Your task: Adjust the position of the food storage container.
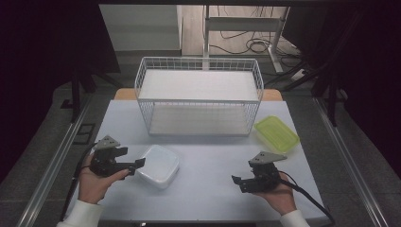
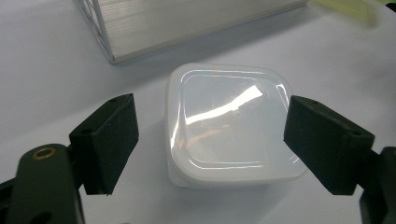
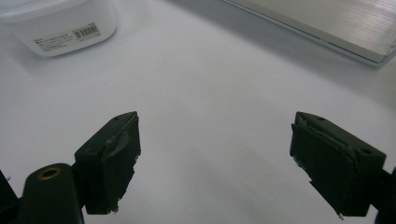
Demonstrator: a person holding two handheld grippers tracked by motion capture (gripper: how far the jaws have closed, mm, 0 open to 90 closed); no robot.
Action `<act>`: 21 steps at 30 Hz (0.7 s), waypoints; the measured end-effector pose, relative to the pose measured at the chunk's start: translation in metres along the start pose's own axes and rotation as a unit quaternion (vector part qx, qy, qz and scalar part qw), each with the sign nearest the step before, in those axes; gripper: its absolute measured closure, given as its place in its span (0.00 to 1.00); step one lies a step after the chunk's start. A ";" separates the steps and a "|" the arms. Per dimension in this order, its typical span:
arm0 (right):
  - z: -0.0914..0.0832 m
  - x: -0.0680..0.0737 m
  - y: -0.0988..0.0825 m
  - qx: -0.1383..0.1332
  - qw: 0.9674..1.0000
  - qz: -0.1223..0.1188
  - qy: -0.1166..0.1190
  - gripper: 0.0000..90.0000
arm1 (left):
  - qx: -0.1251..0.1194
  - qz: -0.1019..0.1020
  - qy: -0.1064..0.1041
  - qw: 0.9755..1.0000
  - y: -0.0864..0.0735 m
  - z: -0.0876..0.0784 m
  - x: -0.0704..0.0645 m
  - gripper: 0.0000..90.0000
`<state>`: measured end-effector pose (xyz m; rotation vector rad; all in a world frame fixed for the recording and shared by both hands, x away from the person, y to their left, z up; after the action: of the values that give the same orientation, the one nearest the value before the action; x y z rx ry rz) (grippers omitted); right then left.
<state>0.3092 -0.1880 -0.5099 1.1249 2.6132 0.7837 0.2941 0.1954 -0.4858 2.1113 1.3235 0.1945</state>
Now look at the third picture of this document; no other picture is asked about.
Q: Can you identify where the white plastic container with lid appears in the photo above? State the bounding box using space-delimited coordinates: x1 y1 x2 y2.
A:
0 0 119 58

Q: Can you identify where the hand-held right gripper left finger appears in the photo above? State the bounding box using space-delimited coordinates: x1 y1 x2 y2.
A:
74 110 142 216

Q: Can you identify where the wire rack with metal base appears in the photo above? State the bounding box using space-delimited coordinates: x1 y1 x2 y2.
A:
221 0 396 68

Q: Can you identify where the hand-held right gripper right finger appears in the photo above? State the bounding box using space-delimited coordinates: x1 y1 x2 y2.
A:
289 110 388 220

